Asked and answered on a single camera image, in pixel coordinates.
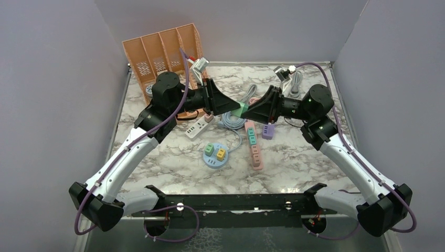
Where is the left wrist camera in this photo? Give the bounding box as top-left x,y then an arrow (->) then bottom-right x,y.
188,57 -> 209,85

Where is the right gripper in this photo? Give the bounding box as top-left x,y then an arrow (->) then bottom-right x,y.
241,85 -> 313,123

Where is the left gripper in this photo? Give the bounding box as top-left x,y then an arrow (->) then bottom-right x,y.
170,79 -> 241,117

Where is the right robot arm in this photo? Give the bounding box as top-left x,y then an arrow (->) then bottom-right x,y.
241,85 -> 412,237

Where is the coiled light blue cable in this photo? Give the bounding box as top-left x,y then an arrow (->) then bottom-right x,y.
217,109 -> 249,152

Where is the round blue power strip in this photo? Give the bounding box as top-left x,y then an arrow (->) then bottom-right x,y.
202,143 -> 229,170

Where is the teal usb charger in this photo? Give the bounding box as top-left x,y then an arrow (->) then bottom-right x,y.
248,135 -> 257,146
247,127 -> 256,138

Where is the round tin in organizer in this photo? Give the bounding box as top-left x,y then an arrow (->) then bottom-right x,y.
145,85 -> 153,99

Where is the grey cable bundle right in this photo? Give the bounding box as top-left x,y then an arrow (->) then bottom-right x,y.
287,71 -> 304,100

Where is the purple power strip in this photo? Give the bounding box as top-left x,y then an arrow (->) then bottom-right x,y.
261,123 -> 275,140

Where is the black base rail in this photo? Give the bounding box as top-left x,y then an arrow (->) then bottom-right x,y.
132,193 -> 335,229

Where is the yellow usb charger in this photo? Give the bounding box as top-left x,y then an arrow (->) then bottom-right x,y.
216,148 -> 226,162

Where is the pink usb charger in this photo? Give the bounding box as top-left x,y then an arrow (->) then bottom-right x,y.
204,114 -> 214,123
252,155 -> 262,167
250,144 -> 260,156

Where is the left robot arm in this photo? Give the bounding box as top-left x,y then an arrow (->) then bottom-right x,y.
69,71 -> 240,235

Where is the white power strip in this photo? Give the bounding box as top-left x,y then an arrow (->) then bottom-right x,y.
185,116 -> 215,141

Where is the green usb charger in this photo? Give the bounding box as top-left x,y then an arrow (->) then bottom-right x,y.
204,143 -> 215,156

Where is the orange desk file organizer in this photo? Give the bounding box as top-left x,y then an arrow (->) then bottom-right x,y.
122,24 -> 204,104

